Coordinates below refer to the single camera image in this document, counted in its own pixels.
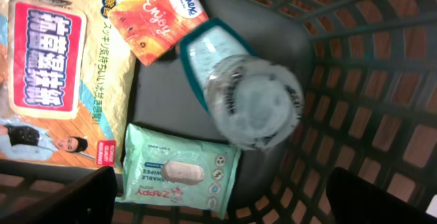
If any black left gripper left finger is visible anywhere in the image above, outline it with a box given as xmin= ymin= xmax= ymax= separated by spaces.
xmin=1 ymin=166 xmax=117 ymax=224

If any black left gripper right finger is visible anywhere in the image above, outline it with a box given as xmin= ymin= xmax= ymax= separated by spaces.
xmin=326 ymin=167 xmax=436 ymax=224

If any mint green wet wipes pack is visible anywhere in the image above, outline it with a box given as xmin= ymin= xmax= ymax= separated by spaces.
xmin=115 ymin=124 xmax=241 ymax=219

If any snack bag with red label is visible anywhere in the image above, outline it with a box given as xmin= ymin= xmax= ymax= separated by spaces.
xmin=1 ymin=0 xmax=136 ymax=172

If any teal mouthwash bottle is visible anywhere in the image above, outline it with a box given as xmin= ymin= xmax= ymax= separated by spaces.
xmin=178 ymin=18 xmax=304 ymax=150

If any orange Kleenex tissue pack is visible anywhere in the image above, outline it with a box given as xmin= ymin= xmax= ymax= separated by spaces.
xmin=108 ymin=0 xmax=208 ymax=66

